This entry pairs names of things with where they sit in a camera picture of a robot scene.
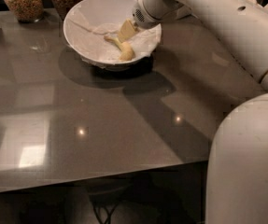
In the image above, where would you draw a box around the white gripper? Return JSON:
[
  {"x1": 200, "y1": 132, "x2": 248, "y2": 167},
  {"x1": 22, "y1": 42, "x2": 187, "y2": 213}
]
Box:
[{"x1": 117, "y1": 0, "x2": 183, "y2": 42}]

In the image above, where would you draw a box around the yellow banana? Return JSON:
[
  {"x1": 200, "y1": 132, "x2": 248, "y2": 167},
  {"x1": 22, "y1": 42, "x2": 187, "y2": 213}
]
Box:
[{"x1": 104, "y1": 35, "x2": 134, "y2": 62}]

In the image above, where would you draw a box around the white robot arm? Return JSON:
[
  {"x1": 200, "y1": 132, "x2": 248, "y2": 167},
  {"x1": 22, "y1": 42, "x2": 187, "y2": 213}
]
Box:
[{"x1": 132, "y1": 0, "x2": 268, "y2": 224}]

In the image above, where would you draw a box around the large white bowl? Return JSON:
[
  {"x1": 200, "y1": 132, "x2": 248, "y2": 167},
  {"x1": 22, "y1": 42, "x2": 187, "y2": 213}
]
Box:
[{"x1": 63, "y1": 0, "x2": 162, "y2": 73}]

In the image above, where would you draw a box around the white paper napkin liner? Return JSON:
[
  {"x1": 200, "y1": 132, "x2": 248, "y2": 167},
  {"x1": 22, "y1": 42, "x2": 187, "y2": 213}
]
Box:
[{"x1": 65, "y1": 7, "x2": 162, "y2": 69}]

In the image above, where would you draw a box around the glass jar of cereal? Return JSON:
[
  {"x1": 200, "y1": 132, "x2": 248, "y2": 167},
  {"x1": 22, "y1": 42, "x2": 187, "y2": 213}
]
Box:
[{"x1": 4, "y1": 0, "x2": 44, "y2": 22}]

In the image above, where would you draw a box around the stack of small white bowls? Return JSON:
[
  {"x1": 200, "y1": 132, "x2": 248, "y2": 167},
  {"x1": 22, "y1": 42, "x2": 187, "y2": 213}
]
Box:
[{"x1": 247, "y1": 0, "x2": 262, "y2": 7}]

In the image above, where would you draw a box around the dark stool under table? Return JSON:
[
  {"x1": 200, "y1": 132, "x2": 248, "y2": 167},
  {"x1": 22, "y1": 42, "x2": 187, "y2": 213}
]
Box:
[{"x1": 85, "y1": 175, "x2": 170, "y2": 224}]

